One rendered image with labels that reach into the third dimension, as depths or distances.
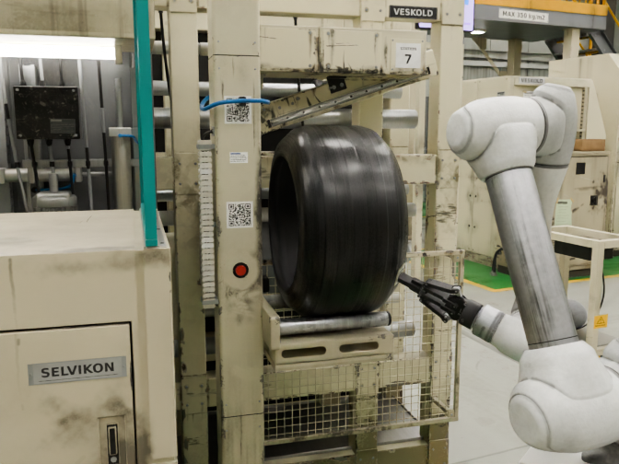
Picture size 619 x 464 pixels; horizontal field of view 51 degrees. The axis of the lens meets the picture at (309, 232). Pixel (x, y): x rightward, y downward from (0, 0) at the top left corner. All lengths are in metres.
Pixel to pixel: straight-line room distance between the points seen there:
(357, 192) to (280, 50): 0.61
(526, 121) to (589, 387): 0.56
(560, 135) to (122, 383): 1.06
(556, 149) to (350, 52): 0.86
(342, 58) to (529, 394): 1.25
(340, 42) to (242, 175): 0.60
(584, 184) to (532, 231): 5.43
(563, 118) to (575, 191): 5.21
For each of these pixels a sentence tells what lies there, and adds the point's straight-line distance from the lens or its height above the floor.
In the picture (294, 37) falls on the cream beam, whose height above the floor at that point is 1.75.
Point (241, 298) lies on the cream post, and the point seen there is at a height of 0.98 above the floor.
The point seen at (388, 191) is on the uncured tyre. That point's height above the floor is 1.29.
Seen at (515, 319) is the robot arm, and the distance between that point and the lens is 1.76.
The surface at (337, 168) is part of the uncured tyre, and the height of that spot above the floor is 1.35.
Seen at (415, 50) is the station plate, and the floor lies 1.72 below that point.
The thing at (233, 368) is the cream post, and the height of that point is 0.77.
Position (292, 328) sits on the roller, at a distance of 1.84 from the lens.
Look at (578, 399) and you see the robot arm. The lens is 1.37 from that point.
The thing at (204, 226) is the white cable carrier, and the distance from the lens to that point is 1.84.
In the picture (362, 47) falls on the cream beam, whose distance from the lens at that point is 2.19.
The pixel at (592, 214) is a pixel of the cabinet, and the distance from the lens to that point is 6.96.
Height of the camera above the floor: 1.46
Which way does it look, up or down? 9 degrees down
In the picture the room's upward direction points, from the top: straight up
